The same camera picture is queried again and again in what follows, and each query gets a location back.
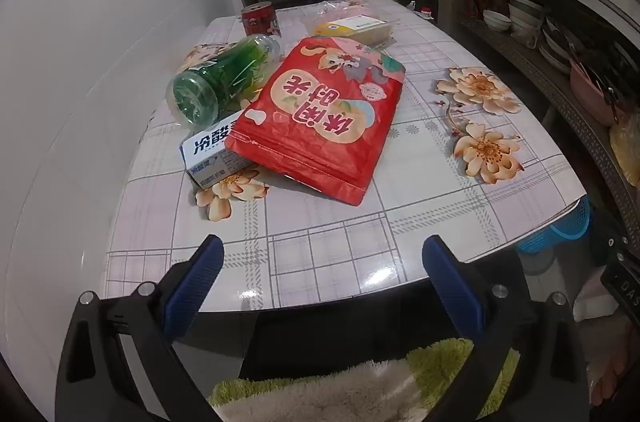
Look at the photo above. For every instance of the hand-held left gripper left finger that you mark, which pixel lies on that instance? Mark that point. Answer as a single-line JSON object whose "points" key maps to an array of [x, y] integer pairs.
{"points": [[197, 287]]}

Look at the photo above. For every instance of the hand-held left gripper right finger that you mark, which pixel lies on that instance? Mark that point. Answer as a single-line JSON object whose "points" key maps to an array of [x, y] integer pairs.
{"points": [[450, 287]]}

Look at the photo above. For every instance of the blue plastic basket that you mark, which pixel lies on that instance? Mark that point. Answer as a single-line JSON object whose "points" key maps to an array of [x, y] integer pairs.
{"points": [[560, 229]]}

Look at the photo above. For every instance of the white blue toothpaste box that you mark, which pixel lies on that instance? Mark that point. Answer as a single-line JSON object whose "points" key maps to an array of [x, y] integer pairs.
{"points": [[210, 147]]}

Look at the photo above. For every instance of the red snack bag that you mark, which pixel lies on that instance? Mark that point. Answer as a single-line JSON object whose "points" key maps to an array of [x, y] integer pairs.
{"points": [[320, 117]]}

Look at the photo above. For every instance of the green plastic bottle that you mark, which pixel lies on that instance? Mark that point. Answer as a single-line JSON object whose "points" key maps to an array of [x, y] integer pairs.
{"points": [[220, 75]]}

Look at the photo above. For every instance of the red drink can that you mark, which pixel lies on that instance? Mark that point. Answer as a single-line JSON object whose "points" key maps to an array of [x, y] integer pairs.
{"points": [[260, 20]]}

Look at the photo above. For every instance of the floral tablecloth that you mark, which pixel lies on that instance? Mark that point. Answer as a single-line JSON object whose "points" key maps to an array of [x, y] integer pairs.
{"points": [[350, 252]]}

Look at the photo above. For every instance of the clear bag yellow contents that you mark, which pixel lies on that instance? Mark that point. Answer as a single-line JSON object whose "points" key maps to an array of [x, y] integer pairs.
{"points": [[627, 152]]}

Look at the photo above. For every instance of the fluffy green white garment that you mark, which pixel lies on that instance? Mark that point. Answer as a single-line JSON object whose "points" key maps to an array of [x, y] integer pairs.
{"points": [[350, 387]]}

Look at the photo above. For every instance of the pink plastic basin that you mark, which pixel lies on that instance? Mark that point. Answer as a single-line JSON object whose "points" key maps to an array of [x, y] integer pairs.
{"points": [[590, 92]]}

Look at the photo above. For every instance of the stack of plates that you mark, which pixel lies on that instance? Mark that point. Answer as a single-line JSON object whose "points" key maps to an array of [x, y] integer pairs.
{"points": [[555, 47]]}

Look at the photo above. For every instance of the white bowl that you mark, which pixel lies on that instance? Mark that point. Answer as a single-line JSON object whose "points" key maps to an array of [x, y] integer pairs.
{"points": [[496, 20]]}

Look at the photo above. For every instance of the yellow cooking oil bottle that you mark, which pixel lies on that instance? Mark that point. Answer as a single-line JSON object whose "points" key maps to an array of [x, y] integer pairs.
{"points": [[426, 11]]}

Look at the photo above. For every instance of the stack of white bowls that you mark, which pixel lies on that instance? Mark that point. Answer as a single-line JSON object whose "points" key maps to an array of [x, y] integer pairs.
{"points": [[525, 20]]}

